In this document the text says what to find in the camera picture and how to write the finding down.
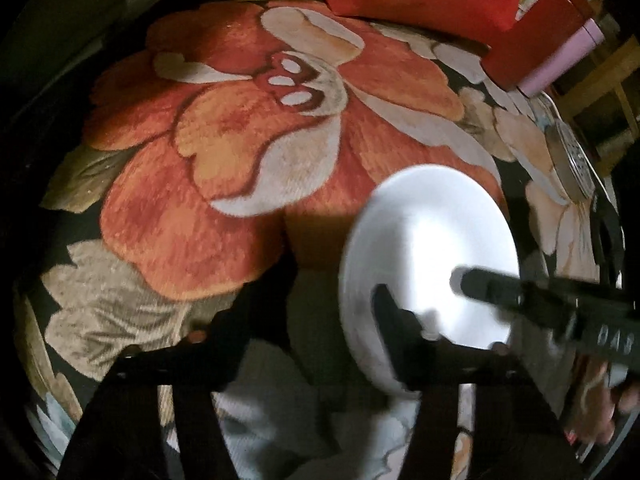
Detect black slipper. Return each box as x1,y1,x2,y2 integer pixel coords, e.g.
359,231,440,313
590,192,628,291

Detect pink thermos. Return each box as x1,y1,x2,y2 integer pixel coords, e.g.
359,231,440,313
517,17,606,96

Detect red thermos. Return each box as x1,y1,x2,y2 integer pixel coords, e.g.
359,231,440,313
480,0,596,93

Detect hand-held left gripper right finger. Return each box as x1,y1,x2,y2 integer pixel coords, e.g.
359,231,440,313
372,284,583,480

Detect white bowl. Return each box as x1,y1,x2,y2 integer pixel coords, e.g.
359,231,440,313
337,165,521,396

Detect person's right hand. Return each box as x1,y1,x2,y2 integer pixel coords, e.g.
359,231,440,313
560,355,640,446

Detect perforated metal lid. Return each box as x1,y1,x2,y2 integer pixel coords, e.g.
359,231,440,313
544,120,598,203

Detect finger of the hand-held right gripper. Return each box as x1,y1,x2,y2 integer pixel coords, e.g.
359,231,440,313
450,266,531,311

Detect wooden stool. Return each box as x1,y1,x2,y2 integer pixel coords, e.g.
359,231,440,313
555,35,640,181

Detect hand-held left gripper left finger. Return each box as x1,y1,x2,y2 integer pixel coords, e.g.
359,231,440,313
60,270,296,480

